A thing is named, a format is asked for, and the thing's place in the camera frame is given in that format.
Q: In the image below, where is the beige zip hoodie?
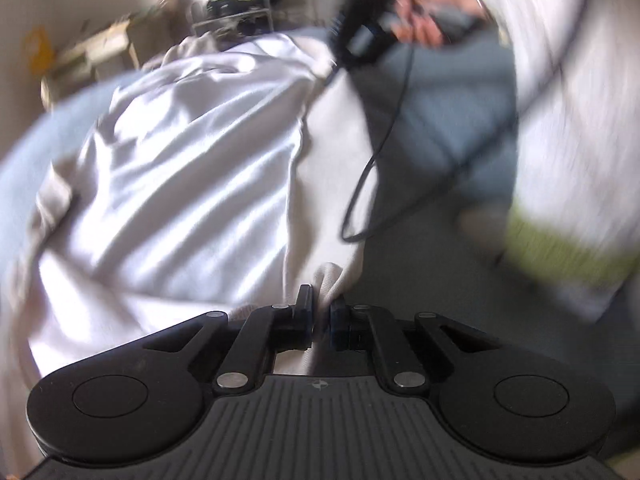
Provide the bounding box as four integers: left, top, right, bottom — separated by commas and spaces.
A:
0, 31, 371, 396

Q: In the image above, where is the metal storage shelf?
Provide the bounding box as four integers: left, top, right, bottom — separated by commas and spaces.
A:
186, 0, 324, 44

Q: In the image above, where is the yellow box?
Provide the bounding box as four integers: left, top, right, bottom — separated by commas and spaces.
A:
22, 26, 55, 76

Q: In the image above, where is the cream side desk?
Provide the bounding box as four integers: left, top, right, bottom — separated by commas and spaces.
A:
40, 9, 172, 112

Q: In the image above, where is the person right hand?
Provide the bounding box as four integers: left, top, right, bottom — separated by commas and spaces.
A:
392, 0, 491, 48

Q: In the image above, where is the grey-blue bed blanket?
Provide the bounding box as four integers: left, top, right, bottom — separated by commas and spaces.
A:
1, 32, 515, 257

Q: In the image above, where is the black cable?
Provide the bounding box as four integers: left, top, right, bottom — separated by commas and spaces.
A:
339, 44, 522, 245

